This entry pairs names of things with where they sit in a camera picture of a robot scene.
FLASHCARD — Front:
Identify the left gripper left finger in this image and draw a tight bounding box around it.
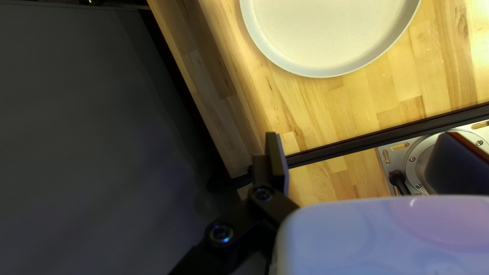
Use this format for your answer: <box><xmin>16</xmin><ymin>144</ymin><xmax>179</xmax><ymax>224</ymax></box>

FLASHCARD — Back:
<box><xmin>168</xmin><ymin>132</ymin><xmax>300</xmax><ymax>275</ymax></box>

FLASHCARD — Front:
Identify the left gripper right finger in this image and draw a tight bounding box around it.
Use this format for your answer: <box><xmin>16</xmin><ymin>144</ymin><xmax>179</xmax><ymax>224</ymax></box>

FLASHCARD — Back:
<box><xmin>422</xmin><ymin>132</ymin><xmax>489</xmax><ymax>196</ymax></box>

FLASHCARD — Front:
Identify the light grey round plate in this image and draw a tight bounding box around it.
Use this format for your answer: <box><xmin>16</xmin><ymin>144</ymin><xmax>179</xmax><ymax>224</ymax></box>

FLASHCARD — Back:
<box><xmin>239</xmin><ymin>0</ymin><xmax>422</xmax><ymax>78</ymax></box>

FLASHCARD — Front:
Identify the black base cable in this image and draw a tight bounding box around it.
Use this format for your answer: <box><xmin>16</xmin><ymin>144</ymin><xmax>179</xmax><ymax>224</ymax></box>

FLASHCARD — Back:
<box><xmin>388</xmin><ymin>170</ymin><xmax>412</xmax><ymax>196</ymax></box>

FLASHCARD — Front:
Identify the black frame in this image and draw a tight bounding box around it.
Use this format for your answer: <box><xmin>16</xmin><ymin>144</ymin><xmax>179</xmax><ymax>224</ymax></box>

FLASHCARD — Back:
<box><xmin>0</xmin><ymin>0</ymin><xmax>489</xmax><ymax>193</ymax></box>

